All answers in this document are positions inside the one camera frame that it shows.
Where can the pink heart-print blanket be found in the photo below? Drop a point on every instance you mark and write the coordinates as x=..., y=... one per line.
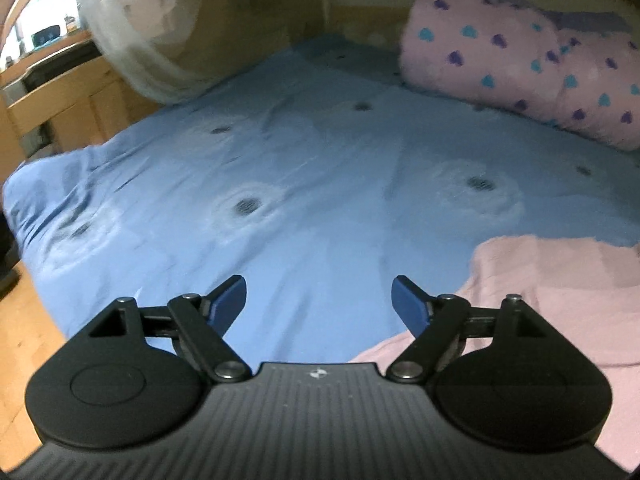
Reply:
x=500, y=60

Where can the pink knitted garment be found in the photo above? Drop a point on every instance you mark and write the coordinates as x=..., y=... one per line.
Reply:
x=545, y=300

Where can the wooden desk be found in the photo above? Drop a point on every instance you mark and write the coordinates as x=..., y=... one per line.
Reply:
x=75, y=95

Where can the blue bed sheet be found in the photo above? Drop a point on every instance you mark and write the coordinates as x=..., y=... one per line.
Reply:
x=320, y=160

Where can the wooden bed frame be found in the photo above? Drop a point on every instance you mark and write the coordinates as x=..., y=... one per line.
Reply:
x=280, y=5

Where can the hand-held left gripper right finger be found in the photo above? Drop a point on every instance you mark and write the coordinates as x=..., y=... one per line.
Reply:
x=406, y=300

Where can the white mosquito net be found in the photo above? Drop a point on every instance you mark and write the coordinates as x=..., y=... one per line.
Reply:
x=145, y=50

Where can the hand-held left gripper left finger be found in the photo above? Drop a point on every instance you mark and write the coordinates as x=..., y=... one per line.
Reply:
x=231, y=299

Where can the black alarm clock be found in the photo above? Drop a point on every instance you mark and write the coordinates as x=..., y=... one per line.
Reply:
x=45, y=35

